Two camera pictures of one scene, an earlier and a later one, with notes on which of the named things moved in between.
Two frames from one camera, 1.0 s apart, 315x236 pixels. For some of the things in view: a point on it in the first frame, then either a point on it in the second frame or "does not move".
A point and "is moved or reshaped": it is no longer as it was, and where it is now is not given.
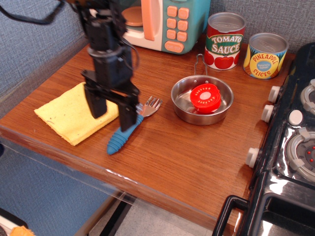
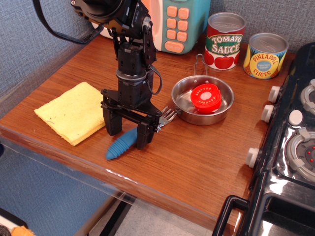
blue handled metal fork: [118, 138] is moved or reshaped
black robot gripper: [113, 73] -> [133, 99]
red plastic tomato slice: [205, 98] does not move
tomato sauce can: [225, 33] does not move
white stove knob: [273, 93] does not move
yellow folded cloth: [71, 114] does not move
